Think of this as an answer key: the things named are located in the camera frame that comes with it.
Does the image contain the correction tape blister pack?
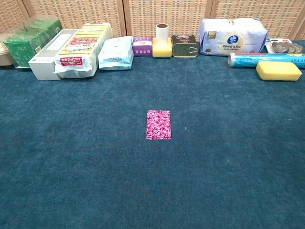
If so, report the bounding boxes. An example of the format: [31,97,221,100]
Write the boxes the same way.
[264,38,305,54]

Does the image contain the white blue tissue pack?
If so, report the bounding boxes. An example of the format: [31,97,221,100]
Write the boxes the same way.
[198,18,268,57]

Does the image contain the white paper roll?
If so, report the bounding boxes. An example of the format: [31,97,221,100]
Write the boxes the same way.
[155,23,170,45]

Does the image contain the teal table cloth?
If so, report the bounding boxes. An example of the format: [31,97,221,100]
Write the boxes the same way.
[0,40,305,229]

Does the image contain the yellow sponge under paper roll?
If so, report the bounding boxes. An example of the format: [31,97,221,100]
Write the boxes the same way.
[152,37,173,59]

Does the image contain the pink patterned card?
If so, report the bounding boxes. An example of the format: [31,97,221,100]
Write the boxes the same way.
[145,109,172,141]

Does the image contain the blue cling film roll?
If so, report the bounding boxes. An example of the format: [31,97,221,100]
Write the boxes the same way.
[227,52,305,70]

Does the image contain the light blue wet wipes pack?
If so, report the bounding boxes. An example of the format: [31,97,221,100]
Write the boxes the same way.
[97,36,134,71]

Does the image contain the yellow sponge multipack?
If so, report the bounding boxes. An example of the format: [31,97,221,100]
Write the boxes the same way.
[53,22,114,79]

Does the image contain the black gold luncheon meat can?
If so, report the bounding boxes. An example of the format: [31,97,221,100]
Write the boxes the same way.
[171,34,200,58]

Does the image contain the long white power strip box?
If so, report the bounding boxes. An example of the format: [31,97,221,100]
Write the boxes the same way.
[28,29,79,81]

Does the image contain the yellow green scouring sponge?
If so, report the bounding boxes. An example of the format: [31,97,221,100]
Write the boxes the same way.
[255,61,303,82]

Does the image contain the beige lidded food container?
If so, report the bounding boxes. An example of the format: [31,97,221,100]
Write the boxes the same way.
[0,33,15,66]

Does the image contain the woven bamboo folding screen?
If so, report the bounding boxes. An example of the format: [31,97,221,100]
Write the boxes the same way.
[0,0,305,41]

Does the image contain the small purple box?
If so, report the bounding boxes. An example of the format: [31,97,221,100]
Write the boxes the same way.
[132,37,153,57]

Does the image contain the clear box green tea bags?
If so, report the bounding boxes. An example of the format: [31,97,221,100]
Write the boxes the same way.
[3,15,63,69]

